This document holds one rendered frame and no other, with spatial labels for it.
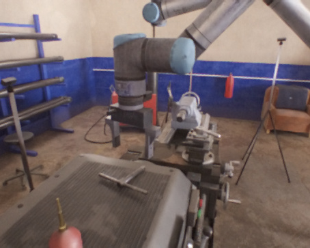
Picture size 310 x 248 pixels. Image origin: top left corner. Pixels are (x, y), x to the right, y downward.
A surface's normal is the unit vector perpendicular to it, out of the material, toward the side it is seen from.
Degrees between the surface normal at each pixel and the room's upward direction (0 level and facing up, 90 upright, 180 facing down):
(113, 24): 90
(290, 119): 90
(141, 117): 90
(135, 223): 0
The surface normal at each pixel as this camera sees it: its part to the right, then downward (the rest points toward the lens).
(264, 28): -0.28, 0.33
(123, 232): 0.01, -0.93
